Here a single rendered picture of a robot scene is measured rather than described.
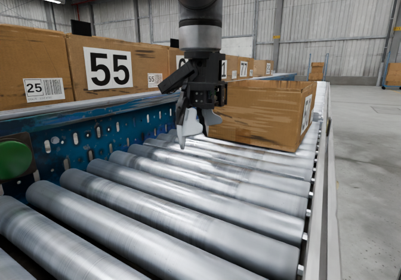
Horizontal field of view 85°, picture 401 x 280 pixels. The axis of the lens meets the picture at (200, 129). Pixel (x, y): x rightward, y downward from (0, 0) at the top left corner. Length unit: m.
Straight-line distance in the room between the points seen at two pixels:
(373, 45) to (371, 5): 2.08
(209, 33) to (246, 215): 0.34
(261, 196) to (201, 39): 0.32
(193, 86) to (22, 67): 0.36
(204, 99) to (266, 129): 0.25
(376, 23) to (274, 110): 15.47
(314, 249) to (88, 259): 0.28
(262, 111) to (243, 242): 0.40
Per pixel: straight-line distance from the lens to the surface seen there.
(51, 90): 0.62
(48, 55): 0.62
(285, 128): 0.64
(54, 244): 0.38
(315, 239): 0.37
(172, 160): 0.58
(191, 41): 0.46
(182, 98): 0.47
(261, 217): 0.38
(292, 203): 0.43
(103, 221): 0.39
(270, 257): 0.33
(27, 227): 0.43
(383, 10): 16.16
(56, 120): 0.56
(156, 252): 0.33
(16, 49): 0.60
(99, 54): 0.69
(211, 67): 0.47
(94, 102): 0.61
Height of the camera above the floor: 0.97
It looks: 16 degrees down
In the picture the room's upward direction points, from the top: straight up
